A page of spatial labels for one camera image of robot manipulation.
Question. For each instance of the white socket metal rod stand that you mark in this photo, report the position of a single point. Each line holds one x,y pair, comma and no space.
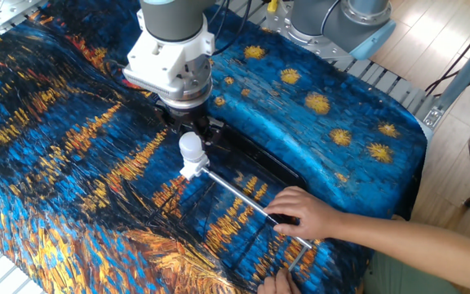
194,169

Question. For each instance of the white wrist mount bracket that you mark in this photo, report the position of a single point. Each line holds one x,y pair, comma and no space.
165,57

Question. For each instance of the black plastic tray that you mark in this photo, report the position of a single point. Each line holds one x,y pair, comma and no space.
259,157

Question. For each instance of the person's left hand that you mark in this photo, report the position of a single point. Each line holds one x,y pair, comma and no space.
278,286

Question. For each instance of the person's right forearm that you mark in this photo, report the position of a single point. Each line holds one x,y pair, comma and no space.
422,249

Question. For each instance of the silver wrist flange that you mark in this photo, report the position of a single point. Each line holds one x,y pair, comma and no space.
194,92

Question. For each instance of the starry night painting tablecloth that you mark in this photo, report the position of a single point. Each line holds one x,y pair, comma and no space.
76,163

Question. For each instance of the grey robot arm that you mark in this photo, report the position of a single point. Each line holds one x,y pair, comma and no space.
174,20

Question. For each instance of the yellow plastic item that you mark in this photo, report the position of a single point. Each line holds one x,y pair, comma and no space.
273,5

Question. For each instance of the white light bulb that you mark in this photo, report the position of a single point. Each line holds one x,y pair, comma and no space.
191,147

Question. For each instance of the person's right hand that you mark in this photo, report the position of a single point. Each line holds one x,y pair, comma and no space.
312,214

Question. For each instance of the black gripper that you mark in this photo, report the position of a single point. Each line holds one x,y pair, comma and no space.
188,118

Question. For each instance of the aluminium frame strut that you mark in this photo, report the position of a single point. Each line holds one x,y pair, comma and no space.
467,69

